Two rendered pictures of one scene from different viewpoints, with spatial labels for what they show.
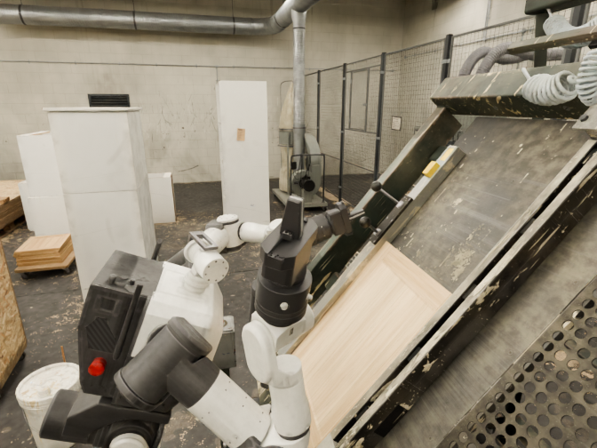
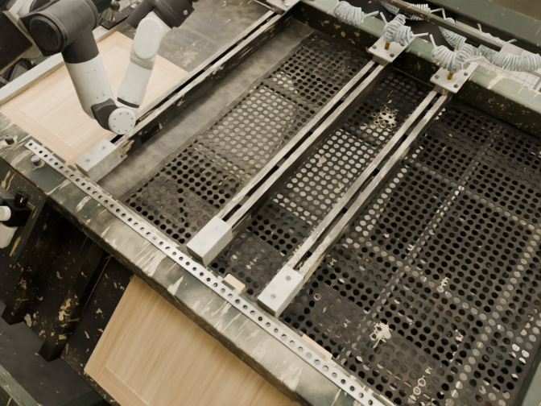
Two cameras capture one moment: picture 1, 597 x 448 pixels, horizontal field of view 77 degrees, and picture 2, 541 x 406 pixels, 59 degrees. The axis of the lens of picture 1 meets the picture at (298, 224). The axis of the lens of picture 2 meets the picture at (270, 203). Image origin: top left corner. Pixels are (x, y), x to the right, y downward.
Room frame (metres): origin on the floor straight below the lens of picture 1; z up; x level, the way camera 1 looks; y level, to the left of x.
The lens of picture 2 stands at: (-0.55, 0.93, 1.38)
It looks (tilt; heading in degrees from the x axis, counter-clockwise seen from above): 10 degrees down; 301
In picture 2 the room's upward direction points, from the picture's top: 30 degrees clockwise
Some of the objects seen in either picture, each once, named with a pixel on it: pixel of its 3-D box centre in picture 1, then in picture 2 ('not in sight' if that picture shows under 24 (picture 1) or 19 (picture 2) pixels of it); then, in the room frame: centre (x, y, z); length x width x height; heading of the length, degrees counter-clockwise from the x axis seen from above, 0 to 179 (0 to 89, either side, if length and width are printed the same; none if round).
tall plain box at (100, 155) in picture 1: (114, 204); not in sight; (3.43, 1.75, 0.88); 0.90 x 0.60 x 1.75; 15
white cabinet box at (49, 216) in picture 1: (69, 216); not in sight; (4.79, 3.05, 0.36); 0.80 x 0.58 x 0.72; 15
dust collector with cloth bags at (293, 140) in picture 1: (298, 144); not in sight; (6.86, 0.02, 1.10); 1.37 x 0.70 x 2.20; 15
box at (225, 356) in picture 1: (220, 343); not in sight; (1.31, 0.32, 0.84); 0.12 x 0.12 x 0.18; 11
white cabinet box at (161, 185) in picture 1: (155, 197); not in sight; (5.82, 2.30, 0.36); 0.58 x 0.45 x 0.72; 105
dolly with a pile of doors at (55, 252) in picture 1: (49, 255); not in sight; (3.92, 2.81, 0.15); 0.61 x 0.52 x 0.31; 15
